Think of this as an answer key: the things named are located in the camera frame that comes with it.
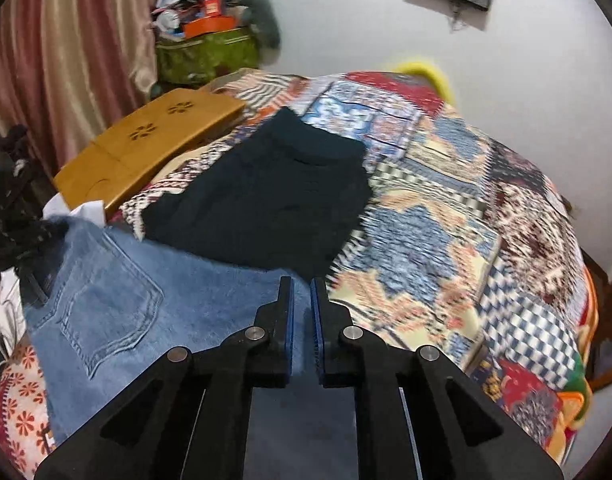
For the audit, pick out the black clothing pile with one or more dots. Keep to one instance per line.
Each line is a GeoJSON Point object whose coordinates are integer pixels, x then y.
{"type": "Point", "coordinates": [11, 240]}

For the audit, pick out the wooden folding table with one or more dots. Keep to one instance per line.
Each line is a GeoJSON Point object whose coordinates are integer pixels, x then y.
{"type": "Point", "coordinates": [146, 135]}

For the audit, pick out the grey plush pillow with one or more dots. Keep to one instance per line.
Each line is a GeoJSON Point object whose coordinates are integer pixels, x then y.
{"type": "Point", "coordinates": [261, 10]}

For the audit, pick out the orange floral cloth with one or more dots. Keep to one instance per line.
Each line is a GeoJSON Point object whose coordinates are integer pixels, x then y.
{"type": "Point", "coordinates": [21, 400]}

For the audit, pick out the black knit sweater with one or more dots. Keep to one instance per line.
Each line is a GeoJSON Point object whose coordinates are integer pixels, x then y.
{"type": "Point", "coordinates": [266, 195]}

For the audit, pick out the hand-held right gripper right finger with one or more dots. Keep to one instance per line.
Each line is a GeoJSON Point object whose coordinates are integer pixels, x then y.
{"type": "Point", "coordinates": [316, 330]}

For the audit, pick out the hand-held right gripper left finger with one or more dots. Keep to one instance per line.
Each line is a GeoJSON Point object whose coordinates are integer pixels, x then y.
{"type": "Point", "coordinates": [288, 330]}

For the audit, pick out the pink striped curtain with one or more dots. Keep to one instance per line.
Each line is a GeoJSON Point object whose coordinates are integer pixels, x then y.
{"type": "Point", "coordinates": [61, 50]}

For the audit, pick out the yellow curved object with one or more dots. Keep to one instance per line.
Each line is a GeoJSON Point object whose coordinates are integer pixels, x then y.
{"type": "Point", "coordinates": [426, 67]}

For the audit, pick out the patchwork printed blanket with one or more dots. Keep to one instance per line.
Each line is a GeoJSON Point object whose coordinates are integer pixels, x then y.
{"type": "Point", "coordinates": [436, 240]}

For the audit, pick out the orange box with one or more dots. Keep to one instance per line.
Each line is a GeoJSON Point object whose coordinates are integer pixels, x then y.
{"type": "Point", "coordinates": [208, 26]}

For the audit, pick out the white printed garment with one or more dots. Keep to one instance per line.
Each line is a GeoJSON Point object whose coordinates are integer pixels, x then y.
{"type": "Point", "coordinates": [6, 310]}

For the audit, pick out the blue denim jeans pants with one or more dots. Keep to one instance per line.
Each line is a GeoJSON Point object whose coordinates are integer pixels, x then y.
{"type": "Point", "coordinates": [136, 300]}

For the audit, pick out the white cloth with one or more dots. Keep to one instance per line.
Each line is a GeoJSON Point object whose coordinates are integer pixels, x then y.
{"type": "Point", "coordinates": [93, 210]}

